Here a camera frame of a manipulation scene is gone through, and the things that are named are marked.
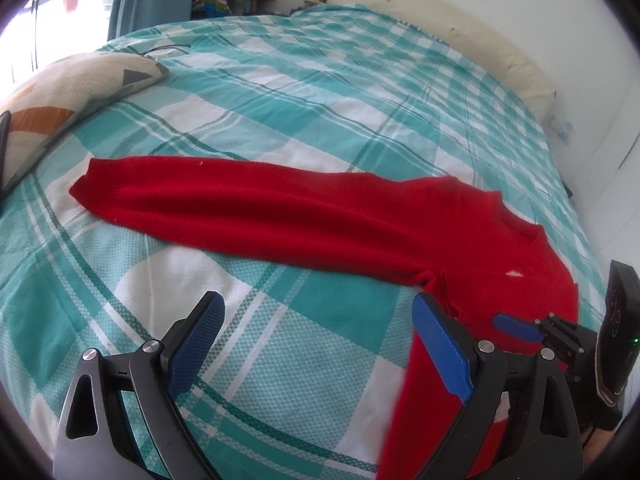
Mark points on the white wall socket with stickers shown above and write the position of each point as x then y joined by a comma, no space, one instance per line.
562,127

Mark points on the cream padded headboard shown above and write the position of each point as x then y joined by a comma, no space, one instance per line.
450,25

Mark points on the window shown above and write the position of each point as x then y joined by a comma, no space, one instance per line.
40,20

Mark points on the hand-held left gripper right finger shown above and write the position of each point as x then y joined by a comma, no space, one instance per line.
442,345

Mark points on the patterned beige pillow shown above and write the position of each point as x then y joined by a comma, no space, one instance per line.
75,90

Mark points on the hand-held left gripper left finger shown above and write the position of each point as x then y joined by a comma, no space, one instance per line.
200,340

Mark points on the red knitted sweater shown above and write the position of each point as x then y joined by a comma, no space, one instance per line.
300,210

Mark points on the teal plaid bedsheet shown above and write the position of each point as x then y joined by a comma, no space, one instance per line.
300,100

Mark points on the white wardrobe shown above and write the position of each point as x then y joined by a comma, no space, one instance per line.
615,200

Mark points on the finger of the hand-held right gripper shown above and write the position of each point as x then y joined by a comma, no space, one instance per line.
517,327

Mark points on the black flat device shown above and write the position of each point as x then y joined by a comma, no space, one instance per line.
4,155

